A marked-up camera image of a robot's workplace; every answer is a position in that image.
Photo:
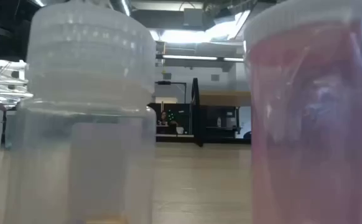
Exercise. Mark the teal vial white cap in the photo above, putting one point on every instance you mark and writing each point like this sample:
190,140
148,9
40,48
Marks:
9,130

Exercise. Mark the small white cup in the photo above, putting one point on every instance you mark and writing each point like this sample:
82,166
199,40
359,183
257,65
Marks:
180,130

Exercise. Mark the black background cabinet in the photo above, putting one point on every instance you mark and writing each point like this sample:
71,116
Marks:
210,115

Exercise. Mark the small white background bottle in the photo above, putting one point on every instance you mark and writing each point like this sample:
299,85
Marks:
219,122

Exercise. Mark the ceiling light tube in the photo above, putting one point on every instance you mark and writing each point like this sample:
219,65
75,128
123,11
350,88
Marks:
187,58

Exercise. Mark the grey ceiling box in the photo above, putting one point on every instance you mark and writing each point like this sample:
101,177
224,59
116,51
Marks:
193,17

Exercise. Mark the clear bottle translucent cap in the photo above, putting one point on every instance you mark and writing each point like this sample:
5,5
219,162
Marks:
90,77

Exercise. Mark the pink vial white cap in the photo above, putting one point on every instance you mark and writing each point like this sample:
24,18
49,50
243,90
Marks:
308,124

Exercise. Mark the white metal rack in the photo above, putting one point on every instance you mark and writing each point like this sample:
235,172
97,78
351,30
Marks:
10,82

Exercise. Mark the wooden shelf black frame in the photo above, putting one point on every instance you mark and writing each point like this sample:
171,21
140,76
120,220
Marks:
196,118

